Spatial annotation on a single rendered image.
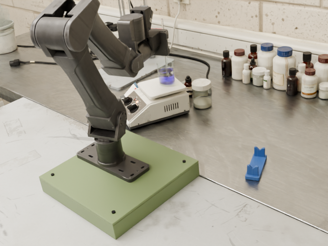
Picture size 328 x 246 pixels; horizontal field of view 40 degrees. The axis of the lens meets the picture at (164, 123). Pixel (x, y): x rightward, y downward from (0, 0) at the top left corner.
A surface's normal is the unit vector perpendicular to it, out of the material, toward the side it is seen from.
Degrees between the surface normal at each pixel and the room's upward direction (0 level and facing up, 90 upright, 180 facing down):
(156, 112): 90
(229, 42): 90
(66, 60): 114
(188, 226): 0
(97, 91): 91
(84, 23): 90
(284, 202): 0
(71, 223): 0
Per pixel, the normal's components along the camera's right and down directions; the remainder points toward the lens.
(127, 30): -0.42, 0.47
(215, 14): -0.68, 0.42
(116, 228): 0.73, 0.27
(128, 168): -0.11, -0.87
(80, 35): 0.91, 0.12
